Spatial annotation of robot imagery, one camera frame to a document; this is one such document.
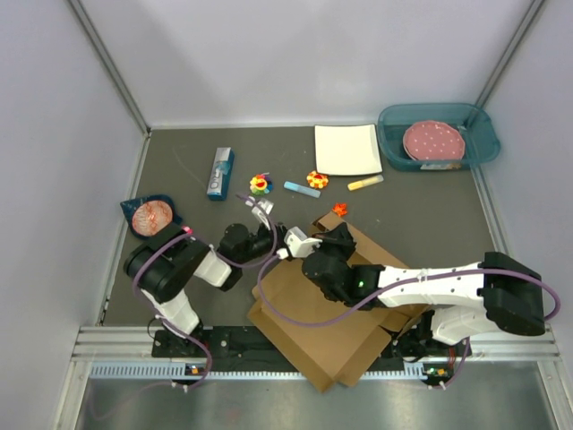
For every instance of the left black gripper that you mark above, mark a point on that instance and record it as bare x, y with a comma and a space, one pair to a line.
281, 230

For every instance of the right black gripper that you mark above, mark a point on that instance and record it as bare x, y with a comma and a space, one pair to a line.
339, 237

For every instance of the brown cardboard box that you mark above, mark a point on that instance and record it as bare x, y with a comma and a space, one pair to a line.
322, 339

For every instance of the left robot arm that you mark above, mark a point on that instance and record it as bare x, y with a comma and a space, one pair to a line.
161, 267

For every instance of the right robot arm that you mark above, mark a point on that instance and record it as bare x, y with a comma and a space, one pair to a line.
497, 293

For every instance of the blue toothpaste box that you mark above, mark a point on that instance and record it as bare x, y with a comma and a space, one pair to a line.
220, 174

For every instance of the rainbow flower plush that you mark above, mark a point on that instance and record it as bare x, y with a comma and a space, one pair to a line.
261, 184

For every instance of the orange sun flower plush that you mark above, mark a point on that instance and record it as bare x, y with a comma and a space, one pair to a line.
317, 180

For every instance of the white square plate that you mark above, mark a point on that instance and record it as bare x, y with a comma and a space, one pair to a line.
351, 150

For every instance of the blue bowl red inside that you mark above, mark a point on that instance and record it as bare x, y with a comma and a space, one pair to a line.
147, 215

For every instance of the pink dotted plate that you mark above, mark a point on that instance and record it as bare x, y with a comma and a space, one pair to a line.
433, 140

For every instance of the teal plastic bin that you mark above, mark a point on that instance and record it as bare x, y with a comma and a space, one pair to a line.
475, 126

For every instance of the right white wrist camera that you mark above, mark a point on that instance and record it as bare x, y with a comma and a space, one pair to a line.
297, 245

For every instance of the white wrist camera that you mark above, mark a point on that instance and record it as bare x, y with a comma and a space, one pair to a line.
297, 245
261, 210

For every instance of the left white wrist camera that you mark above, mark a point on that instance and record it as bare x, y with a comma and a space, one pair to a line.
261, 210

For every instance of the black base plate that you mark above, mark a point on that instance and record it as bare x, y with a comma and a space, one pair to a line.
247, 349

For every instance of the aluminium frame rail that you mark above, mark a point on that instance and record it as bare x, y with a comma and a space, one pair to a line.
134, 343

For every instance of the grey slotted cable duct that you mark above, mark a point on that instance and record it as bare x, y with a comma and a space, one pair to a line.
183, 371

